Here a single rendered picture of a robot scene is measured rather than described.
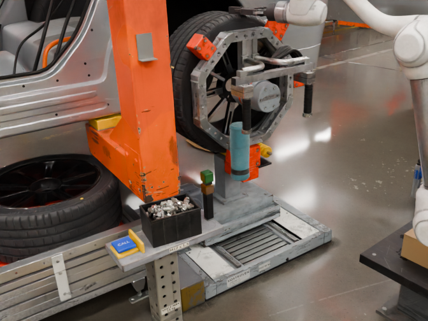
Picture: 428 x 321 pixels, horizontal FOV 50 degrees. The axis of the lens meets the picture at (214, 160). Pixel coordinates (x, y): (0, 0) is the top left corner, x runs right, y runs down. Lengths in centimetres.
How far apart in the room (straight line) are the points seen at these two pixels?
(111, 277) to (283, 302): 77
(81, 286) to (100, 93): 86
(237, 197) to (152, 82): 98
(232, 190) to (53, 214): 96
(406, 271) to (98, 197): 128
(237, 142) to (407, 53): 83
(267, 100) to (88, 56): 83
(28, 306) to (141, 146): 76
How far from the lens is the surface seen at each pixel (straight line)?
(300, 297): 219
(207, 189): 177
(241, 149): 201
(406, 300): 212
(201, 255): 229
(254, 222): 245
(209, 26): 205
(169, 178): 185
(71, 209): 196
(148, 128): 174
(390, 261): 196
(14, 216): 199
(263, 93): 198
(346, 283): 229
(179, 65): 201
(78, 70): 217
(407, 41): 152
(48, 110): 214
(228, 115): 221
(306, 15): 195
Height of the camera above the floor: 142
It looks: 24 degrees down
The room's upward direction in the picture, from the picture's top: 2 degrees counter-clockwise
